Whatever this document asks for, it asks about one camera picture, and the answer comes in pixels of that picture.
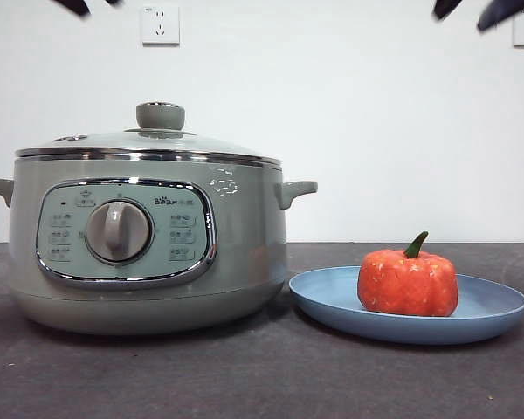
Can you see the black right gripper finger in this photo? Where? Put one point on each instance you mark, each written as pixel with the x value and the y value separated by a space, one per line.
pixel 502 12
pixel 450 8

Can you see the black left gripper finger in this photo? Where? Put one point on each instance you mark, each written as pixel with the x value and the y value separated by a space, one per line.
pixel 79 8
pixel 114 2

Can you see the glass lid with green knob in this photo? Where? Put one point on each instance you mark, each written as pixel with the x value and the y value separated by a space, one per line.
pixel 160 115

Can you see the orange pumpkin with green stem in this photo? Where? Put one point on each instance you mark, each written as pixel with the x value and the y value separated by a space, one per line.
pixel 401 283

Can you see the pale green electric steamer pot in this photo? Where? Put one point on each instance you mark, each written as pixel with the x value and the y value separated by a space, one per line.
pixel 244 235

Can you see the blue round plate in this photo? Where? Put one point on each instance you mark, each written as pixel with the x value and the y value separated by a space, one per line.
pixel 327 301

